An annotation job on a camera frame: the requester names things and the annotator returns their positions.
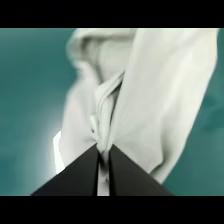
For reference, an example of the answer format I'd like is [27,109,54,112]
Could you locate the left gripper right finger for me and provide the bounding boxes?
[108,143,174,197]

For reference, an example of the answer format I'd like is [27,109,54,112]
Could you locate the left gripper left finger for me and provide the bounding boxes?
[31,142,100,197]

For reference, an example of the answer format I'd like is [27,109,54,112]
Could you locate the white shirt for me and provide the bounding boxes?
[52,28,221,197]

